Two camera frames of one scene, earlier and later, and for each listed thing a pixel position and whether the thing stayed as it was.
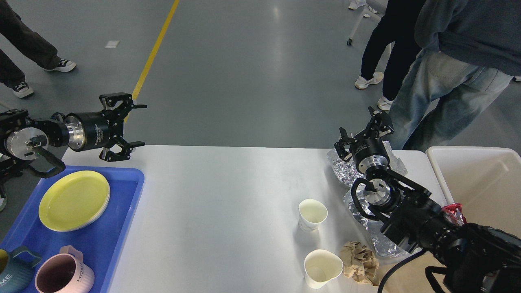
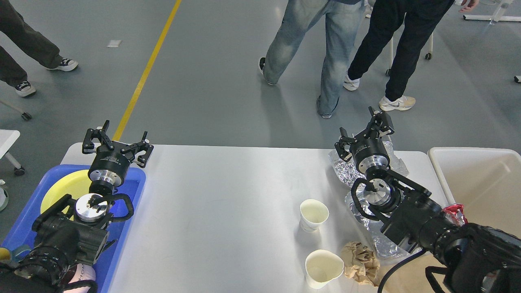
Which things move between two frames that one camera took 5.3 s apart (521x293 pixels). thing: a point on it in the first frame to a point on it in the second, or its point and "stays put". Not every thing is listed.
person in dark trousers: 38,50 stays put
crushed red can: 453,212 stays put
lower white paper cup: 320,265 stays put
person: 472,49 to 344,19
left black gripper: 96,130 to 111,163
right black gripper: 368,151 stays put
